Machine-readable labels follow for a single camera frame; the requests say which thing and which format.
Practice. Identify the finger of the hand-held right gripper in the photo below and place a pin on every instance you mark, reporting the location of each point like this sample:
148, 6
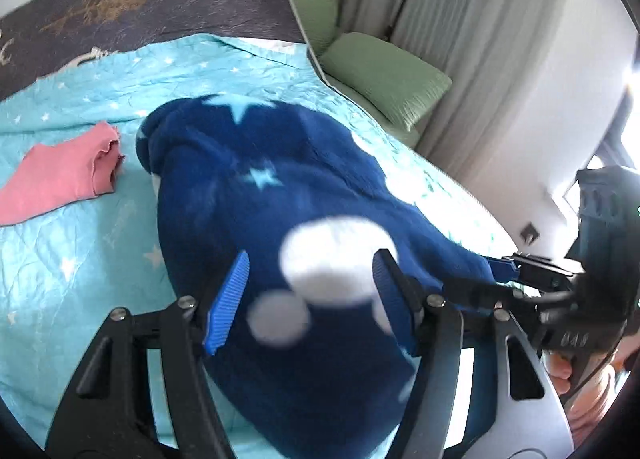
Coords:
475, 291
505, 269

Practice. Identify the navy star-print fleece garment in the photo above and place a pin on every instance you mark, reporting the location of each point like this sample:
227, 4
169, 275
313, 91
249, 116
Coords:
300, 179

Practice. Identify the teal star-print bedsheet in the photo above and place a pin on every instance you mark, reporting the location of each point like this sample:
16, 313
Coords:
100, 264

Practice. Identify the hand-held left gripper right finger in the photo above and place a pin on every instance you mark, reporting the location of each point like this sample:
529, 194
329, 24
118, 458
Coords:
392, 299

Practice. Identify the large green cushion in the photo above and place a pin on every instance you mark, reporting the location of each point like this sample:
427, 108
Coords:
385, 74

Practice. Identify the grey curtain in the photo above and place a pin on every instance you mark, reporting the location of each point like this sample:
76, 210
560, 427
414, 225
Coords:
475, 39

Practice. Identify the small green cushion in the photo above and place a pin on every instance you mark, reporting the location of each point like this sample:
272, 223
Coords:
312, 14

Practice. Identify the pink small garment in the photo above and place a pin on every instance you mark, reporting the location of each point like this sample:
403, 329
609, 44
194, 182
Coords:
55, 174

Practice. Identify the dark deer-print blanket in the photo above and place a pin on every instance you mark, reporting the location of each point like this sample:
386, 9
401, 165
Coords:
175, 4

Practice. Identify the wall socket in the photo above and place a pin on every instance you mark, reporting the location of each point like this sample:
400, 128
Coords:
530, 232

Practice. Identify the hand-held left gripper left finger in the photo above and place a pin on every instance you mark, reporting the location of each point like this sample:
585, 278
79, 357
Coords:
227, 304

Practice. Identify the person's right hand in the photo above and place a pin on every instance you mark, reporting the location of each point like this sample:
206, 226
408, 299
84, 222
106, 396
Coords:
592, 399

